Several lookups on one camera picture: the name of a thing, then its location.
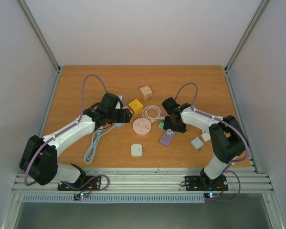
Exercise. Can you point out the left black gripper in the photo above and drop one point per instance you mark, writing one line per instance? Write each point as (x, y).
(125, 118)

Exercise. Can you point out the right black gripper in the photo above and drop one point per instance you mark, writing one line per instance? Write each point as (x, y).
(176, 127)

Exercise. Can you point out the green charger plug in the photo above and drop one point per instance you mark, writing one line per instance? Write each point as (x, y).
(161, 125)

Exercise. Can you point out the yellow cube socket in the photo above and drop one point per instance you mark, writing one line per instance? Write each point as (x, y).
(136, 107)

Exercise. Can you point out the white 66W charger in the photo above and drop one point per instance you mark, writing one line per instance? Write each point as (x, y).
(197, 144)

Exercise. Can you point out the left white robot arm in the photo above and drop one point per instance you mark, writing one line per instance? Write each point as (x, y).
(39, 161)

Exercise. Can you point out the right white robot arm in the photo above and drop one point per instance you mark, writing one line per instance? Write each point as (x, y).
(227, 138)

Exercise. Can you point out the purple power strip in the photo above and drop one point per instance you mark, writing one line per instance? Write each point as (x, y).
(167, 137)

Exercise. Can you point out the pink round socket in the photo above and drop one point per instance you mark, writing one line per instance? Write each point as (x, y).
(141, 126)

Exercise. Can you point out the beige cube socket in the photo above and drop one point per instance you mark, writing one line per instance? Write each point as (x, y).
(146, 92)

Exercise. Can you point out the small white charger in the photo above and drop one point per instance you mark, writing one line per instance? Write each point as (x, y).
(206, 137)

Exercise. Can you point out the white flat charger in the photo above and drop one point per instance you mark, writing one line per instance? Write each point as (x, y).
(137, 150)

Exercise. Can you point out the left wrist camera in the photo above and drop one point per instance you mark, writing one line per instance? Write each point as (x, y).
(120, 97)

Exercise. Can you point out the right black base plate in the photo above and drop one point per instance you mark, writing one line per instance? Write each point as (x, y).
(194, 183)

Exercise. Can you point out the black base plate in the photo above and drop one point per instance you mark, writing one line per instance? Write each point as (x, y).
(194, 183)
(86, 183)

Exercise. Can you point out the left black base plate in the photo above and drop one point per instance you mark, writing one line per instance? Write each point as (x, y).
(86, 183)

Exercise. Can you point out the aluminium rail frame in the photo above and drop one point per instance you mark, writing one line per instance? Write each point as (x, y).
(167, 180)

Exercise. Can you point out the grey slotted cable duct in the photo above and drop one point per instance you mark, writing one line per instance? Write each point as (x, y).
(110, 198)

